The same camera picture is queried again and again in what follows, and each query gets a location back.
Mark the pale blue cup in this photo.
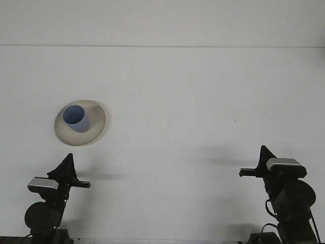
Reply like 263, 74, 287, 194
62, 105, 90, 133

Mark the pale round plate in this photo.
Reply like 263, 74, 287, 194
54, 99, 110, 147

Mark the grey camera box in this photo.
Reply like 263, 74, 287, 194
27, 177, 58, 193
265, 157, 307, 178

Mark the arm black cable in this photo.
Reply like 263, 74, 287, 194
261, 200, 321, 242

